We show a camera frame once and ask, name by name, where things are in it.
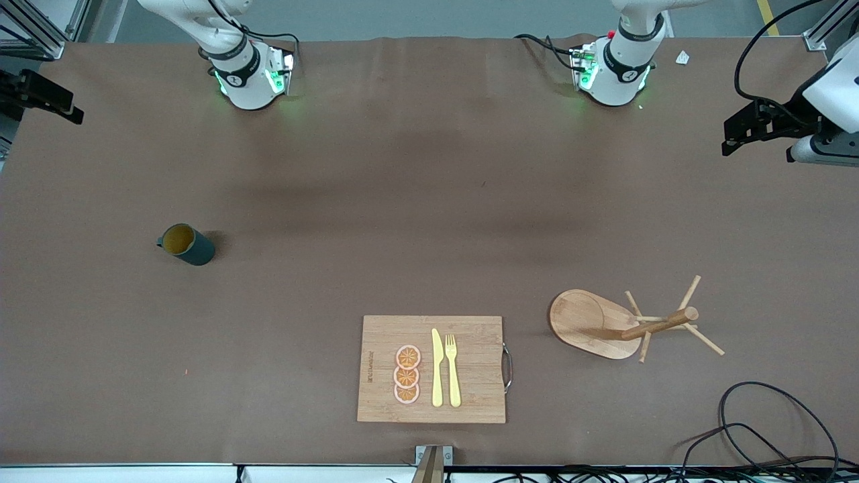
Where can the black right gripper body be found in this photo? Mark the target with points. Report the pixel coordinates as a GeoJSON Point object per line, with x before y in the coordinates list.
{"type": "Point", "coordinates": [15, 86]}

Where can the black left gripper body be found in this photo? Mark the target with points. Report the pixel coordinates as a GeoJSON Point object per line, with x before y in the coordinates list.
{"type": "Point", "coordinates": [792, 118]}

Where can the dark teal cup yellow inside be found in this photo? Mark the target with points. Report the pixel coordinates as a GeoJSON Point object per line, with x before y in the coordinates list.
{"type": "Point", "coordinates": [191, 249]}

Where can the wooden cup rack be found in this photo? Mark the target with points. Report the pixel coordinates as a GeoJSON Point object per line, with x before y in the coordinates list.
{"type": "Point", "coordinates": [590, 322]}

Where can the small white paper scrap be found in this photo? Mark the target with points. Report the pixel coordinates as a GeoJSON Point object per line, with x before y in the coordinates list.
{"type": "Point", "coordinates": [682, 58]}

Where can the brown table cover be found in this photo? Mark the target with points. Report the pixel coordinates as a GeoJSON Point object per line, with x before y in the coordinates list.
{"type": "Point", "coordinates": [429, 201]}

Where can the bamboo cutting board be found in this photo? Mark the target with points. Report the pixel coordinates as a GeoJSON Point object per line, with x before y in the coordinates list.
{"type": "Point", "coordinates": [470, 369]}

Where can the yellow plastic fork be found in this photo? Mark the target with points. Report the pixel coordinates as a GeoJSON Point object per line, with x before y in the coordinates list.
{"type": "Point", "coordinates": [454, 382]}

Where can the yellow plastic knife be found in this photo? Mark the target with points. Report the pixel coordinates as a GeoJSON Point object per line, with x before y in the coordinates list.
{"type": "Point", "coordinates": [437, 376]}

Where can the toy orange slice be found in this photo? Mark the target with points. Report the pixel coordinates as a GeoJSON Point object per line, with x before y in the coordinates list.
{"type": "Point", "coordinates": [408, 357]}
{"type": "Point", "coordinates": [407, 394]}
{"type": "Point", "coordinates": [406, 377]}

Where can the aluminium frame profile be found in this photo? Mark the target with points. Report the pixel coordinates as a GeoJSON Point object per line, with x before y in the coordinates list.
{"type": "Point", "coordinates": [822, 33]}
{"type": "Point", "coordinates": [40, 40]}

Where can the white table edge rail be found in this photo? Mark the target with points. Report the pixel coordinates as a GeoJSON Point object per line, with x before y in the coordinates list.
{"type": "Point", "coordinates": [134, 473]}

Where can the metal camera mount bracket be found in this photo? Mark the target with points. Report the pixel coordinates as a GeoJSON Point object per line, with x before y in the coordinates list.
{"type": "Point", "coordinates": [433, 463]}

